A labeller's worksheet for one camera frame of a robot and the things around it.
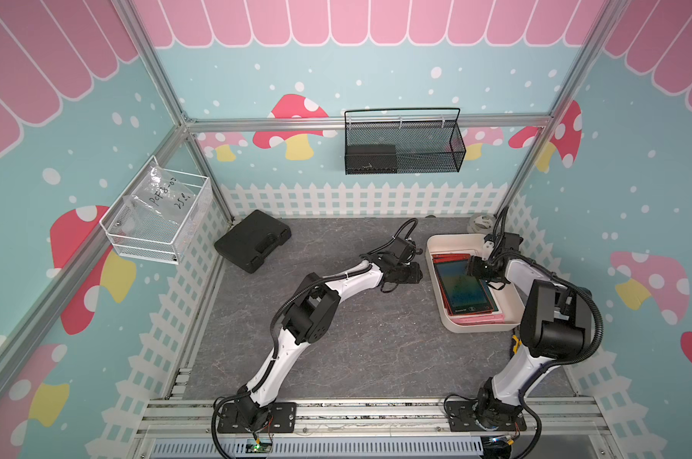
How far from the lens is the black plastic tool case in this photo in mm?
1057

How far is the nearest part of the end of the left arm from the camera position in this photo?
2.52 ft

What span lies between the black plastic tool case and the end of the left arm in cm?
49
